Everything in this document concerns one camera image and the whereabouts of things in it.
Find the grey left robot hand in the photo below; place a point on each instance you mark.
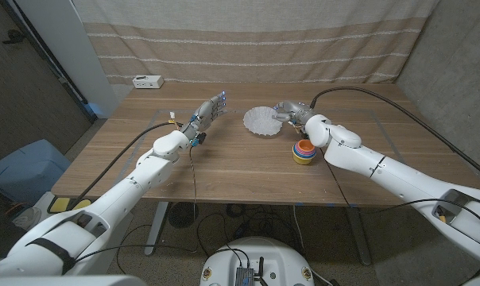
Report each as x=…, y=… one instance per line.
x=204, y=117

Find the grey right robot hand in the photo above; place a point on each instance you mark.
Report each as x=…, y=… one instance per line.
x=295, y=111

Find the white paper coffee filter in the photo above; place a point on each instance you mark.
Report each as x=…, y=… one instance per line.
x=260, y=123

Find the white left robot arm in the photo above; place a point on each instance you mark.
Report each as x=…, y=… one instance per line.
x=125, y=190

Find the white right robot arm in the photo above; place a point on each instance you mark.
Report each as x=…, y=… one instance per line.
x=383, y=171

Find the orange plastic cup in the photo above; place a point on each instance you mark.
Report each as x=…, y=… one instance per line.
x=304, y=146

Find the pink plastic cup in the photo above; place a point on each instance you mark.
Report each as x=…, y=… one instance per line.
x=296, y=150

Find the blue plastic cup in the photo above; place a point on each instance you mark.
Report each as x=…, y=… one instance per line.
x=295, y=153

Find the yellow plastic cup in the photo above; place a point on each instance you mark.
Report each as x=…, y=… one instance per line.
x=302, y=161

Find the white power strip box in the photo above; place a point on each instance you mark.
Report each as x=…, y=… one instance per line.
x=148, y=82

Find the round black floor grille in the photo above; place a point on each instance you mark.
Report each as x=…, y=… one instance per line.
x=183, y=215

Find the white table leg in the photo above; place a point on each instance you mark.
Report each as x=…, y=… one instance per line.
x=156, y=230

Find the grey table leg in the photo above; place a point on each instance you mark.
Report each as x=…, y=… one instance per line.
x=359, y=238

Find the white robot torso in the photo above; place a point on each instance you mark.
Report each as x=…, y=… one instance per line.
x=272, y=258

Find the yellow foam pad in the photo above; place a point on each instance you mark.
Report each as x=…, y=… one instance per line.
x=59, y=204
x=82, y=203

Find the grey finned electronics box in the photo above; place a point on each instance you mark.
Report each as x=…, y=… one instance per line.
x=244, y=278

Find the blue storage bin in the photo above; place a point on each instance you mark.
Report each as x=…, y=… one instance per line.
x=25, y=171

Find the white rounded floor item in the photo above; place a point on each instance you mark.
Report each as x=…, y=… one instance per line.
x=25, y=217

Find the white wall pillar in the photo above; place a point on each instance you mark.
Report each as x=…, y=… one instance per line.
x=77, y=59

